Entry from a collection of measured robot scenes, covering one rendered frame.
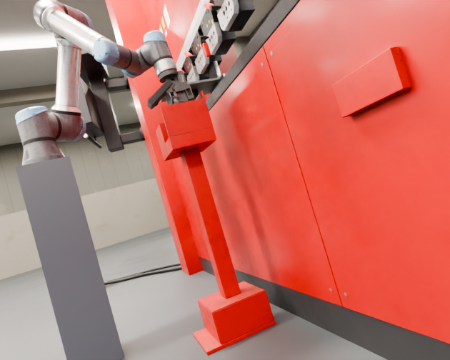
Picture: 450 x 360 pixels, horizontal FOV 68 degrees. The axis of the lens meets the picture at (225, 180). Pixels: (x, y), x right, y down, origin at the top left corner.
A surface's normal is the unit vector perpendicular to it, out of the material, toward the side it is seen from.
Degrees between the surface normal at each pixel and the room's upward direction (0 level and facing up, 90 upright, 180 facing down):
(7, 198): 90
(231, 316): 90
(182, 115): 90
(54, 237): 90
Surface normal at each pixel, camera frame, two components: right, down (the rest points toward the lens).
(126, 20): 0.32, -0.14
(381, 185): -0.90, 0.25
